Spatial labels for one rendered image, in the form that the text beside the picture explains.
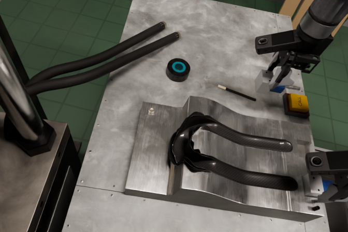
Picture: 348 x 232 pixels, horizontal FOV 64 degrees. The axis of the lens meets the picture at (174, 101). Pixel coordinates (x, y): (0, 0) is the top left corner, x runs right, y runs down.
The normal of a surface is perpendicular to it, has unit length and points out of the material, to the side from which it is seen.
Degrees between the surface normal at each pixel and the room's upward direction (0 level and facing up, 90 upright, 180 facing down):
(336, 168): 28
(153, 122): 0
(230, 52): 0
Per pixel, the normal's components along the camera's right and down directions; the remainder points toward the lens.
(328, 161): -0.33, -0.55
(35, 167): 0.15, -0.54
